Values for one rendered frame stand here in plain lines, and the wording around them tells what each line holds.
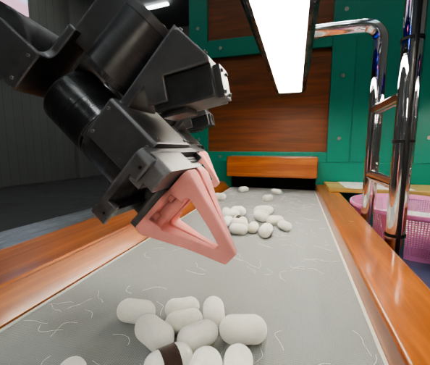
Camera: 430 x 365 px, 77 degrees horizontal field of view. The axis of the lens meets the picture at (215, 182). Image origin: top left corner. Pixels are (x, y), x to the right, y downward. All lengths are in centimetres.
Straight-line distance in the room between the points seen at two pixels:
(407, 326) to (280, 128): 81
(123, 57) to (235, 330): 23
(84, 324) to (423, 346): 25
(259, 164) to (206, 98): 73
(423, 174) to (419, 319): 81
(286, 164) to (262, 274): 61
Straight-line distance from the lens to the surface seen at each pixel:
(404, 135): 44
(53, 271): 36
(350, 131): 99
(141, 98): 23
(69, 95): 26
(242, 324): 23
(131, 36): 24
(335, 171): 99
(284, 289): 32
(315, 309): 30
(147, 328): 23
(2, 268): 37
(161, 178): 18
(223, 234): 22
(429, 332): 26
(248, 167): 93
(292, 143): 99
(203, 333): 23
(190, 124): 58
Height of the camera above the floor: 89
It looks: 8 degrees down
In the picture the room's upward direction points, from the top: straight up
